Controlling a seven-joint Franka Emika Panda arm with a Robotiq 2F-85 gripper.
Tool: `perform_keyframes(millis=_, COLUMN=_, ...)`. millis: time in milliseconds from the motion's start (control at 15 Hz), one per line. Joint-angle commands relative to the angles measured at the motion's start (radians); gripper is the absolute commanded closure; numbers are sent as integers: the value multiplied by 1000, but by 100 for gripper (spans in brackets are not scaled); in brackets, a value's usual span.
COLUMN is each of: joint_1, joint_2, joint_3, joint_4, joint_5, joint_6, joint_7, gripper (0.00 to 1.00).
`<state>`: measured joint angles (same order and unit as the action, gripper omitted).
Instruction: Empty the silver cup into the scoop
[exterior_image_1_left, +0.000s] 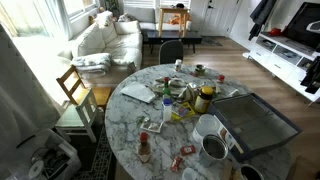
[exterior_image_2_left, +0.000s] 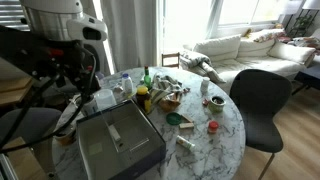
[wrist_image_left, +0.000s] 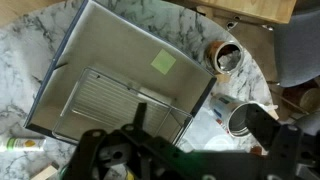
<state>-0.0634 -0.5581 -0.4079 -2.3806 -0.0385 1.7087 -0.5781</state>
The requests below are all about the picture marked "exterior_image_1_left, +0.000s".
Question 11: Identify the white sofa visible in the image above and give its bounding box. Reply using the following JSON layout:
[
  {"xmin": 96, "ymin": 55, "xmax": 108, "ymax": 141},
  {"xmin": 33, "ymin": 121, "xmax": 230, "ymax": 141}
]
[{"xmin": 59, "ymin": 11, "xmax": 143, "ymax": 76}]

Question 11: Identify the red capped hot sauce bottle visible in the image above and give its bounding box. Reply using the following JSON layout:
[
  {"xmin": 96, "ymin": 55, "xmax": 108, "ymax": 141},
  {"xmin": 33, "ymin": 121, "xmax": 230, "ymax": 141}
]
[{"xmin": 138, "ymin": 132, "xmax": 151, "ymax": 163}]

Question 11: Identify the white tv stand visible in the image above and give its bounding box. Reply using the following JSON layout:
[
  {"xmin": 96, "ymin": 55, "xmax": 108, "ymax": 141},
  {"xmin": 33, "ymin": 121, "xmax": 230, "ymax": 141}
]
[{"xmin": 248, "ymin": 32, "xmax": 320, "ymax": 105}]

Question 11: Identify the folded grey blanket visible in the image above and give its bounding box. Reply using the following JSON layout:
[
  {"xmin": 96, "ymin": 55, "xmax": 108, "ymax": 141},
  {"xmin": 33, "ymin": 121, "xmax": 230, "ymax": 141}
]
[{"xmin": 71, "ymin": 53, "xmax": 112, "ymax": 73}]

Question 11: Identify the black coffee table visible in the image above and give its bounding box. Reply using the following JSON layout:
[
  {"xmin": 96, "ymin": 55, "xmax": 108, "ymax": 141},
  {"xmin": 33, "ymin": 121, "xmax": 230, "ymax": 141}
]
[{"xmin": 143, "ymin": 31, "xmax": 202, "ymax": 48}]

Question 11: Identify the small clear plastic cup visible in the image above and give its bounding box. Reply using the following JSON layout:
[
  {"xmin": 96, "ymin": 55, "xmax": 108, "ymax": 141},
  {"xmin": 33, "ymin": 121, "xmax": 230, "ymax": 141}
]
[{"xmin": 182, "ymin": 168, "xmax": 196, "ymax": 180}]

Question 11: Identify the white sofa cushion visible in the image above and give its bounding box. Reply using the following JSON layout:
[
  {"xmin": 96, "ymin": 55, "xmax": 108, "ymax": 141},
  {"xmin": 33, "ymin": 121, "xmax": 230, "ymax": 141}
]
[{"xmin": 114, "ymin": 21, "xmax": 141, "ymax": 35}]

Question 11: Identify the black television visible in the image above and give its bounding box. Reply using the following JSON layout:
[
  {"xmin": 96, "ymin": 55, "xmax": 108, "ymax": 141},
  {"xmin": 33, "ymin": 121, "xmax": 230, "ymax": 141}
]
[{"xmin": 283, "ymin": 2, "xmax": 320, "ymax": 49}]

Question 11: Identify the wooden stool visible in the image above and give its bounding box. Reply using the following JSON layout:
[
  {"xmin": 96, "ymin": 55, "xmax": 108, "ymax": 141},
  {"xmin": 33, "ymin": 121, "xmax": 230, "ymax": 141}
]
[{"xmin": 157, "ymin": 7, "xmax": 190, "ymax": 38}]

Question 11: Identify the large navy box tray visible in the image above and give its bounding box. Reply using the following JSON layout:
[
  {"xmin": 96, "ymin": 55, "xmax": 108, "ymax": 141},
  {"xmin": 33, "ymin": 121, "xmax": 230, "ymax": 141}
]
[{"xmin": 207, "ymin": 93, "xmax": 302, "ymax": 162}]

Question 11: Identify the green glass bottle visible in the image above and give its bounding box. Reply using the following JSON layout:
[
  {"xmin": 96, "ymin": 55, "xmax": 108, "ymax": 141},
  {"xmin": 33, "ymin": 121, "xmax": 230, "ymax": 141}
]
[{"xmin": 162, "ymin": 77, "xmax": 171, "ymax": 99}]

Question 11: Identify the wooden chair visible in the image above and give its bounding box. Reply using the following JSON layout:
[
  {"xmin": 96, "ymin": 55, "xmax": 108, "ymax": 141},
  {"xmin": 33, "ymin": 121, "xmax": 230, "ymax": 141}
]
[{"xmin": 56, "ymin": 66, "xmax": 111, "ymax": 108}]

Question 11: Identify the white paper napkin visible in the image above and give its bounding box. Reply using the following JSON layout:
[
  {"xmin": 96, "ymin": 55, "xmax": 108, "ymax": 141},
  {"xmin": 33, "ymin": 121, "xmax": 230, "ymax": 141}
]
[{"xmin": 121, "ymin": 82, "xmax": 157, "ymax": 103}]

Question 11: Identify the clear storage bin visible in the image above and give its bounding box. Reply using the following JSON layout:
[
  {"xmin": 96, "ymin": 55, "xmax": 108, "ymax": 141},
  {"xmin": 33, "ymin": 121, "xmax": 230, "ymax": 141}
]
[{"xmin": 2, "ymin": 129, "xmax": 82, "ymax": 180}]

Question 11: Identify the white pill bottle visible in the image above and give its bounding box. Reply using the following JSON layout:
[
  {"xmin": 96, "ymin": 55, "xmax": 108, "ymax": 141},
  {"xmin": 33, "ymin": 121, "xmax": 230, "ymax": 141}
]
[{"xmin": 175, "ymin": 59, "xmax": 182, "ymax": 72}]

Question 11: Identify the red cap spice jar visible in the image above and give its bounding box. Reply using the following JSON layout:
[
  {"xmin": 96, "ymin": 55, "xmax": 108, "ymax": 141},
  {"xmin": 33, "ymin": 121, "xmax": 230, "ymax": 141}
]
[{"xmin": 216, "ymin": 75, "xmax": 225, "ymax": 93}]

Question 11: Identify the hanging dark jacket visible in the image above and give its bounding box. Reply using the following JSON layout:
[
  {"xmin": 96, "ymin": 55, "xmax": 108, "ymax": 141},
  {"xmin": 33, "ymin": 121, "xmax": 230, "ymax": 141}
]
[{"xmin": 248, "ymin": 0, "xmax": 276, "ymax": 41}]

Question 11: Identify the white bottle blue cap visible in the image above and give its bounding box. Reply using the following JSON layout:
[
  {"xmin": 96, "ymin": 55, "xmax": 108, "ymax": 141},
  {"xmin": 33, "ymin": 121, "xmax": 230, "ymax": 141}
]
[{"xmin": 162, "ymin": 99, "xmax": 172, "ymax": 122}]

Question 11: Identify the yellow lid brown jar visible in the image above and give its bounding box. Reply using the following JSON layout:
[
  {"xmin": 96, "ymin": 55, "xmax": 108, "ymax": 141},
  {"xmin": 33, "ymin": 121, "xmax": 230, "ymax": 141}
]
[{"xmin": 194, "ymin": 86, "xmax": 213, "ymax": 113}]

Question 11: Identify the clear bag of seasoning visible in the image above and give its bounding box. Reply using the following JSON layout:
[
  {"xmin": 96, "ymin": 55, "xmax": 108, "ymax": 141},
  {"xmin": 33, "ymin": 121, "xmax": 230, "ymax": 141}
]
[{"xmin": 140, "ymin": 117, "xmax": 163, "ymax": 133}]

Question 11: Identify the red ketchup packet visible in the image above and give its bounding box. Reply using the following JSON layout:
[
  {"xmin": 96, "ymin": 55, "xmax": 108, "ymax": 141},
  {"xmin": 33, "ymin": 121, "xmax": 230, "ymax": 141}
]
[
  {"xmin": 180, "ymin": 145, "xmax": 196, "ymax": 156},
  {"xmin": 170, "ymin": 156, "xmax": 182, "ymax": 172}
]

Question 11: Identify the dark grey chair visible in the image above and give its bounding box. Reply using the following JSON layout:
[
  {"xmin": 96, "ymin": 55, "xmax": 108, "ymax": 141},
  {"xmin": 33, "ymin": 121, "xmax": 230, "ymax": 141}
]
[{"xmin": 159, "ymin": 40, "xmax": 184, "ymax": 64}]

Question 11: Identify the white green step stool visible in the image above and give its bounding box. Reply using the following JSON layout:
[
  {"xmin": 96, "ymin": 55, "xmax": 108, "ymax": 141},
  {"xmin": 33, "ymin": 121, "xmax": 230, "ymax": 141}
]
[{"xmin": 55, "ymin": 89, "xmax": 98, "ymax": 143}]

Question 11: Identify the yellow snack packet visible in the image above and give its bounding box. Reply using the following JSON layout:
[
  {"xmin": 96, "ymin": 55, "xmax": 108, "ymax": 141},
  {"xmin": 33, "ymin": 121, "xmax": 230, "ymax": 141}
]
[{"xmin": 172, "ymin": 102, "xmax": 196, "ymax": 121}]

